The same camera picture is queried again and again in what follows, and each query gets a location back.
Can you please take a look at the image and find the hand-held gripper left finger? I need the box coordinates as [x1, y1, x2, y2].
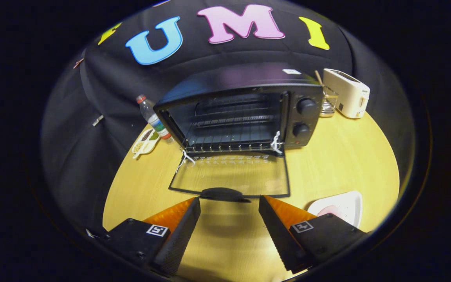
[86, 197, 202, 276]

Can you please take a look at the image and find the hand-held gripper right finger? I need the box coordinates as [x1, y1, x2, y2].
[258, 195, 368, 274]

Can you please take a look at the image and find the pink round meat slice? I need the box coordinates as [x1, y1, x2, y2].
[318, 204, 345, 218]

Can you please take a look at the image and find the white square plate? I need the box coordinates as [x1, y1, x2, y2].
[307, 191, 363, 229]

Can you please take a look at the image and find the black toaster oven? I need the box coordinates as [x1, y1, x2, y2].
[153, 63, 325, 203]

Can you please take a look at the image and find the white bread toaster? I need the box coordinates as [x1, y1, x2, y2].
[323, 69, 371, 119]

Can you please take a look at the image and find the clear plastic water bottle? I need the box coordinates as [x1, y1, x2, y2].
[136, 94, 175, 143]

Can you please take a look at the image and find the clear glass cup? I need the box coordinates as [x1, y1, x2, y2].
[319, 85, 339, 118]

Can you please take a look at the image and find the white string tie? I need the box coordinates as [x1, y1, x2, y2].
[271, 131, 284, 154]
[175, 149, 196, 174]

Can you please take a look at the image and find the metal wire oven rack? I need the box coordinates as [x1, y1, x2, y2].
[184, 114, 285, 153]

